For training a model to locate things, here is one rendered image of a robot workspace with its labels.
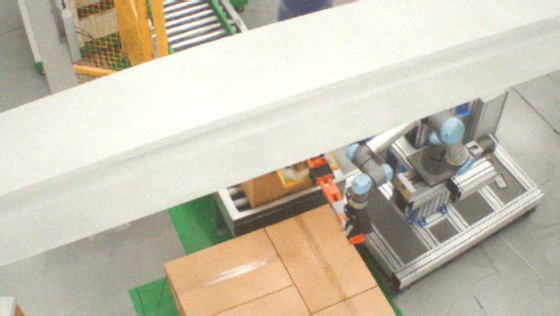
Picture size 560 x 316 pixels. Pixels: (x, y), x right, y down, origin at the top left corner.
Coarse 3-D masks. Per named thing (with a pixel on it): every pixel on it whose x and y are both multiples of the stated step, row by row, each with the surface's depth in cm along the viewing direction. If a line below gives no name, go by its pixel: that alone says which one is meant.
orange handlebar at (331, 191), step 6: (330, 180) 323; (324, 186) 320; (330, 186) 320; (336, 186) 320; (324, 192) 320; (330, 192) 318; (336, 192) 318; (330, 198) 316; (342, 198) 317; (342, 216) 310; (354, 240) 302; (360, 240) 302
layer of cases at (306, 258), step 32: (288, 224) 387; (320, 224) 387; (192, 256) 372; (224, 256) 373; (256, 256) 373; (288, 256) 373; (320, 256) 374; (352, 256) 374; (192, 288) 359; (224, 288) 360; (256, 288) 360; (288, 288) 361; (320, 288) 361; (352, 288) 361
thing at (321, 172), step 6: (312, 168) 326; (318, 168) 326; (324, 168) 326; (330, 168) 325; (312, 174) 323; (318, 174) 324; (324, 174) 324; (330, 174) 323; (312, 180) 325; (318, 180) 321; (324, 180) 323
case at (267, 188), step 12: (300, 168) 382; (252, 180) 372; (264, 180) 376; (276, 180) 381; (252, 192) 380; (264, 192) 384; (276, 192) 389; (288, 192) 394; (252, 204) 389; (264, 204) 393
